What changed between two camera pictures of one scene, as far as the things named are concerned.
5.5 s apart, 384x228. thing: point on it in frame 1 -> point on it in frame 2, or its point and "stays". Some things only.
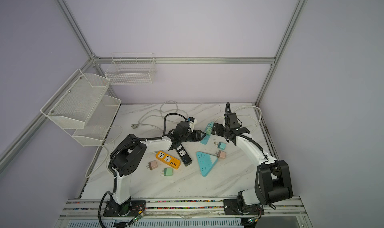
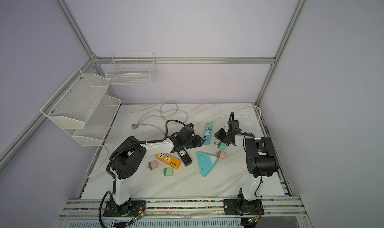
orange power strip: [168, 159] stays
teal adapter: [221, 145] stays
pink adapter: [152, 165] stays
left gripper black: [197, 135] -> [197, 138]
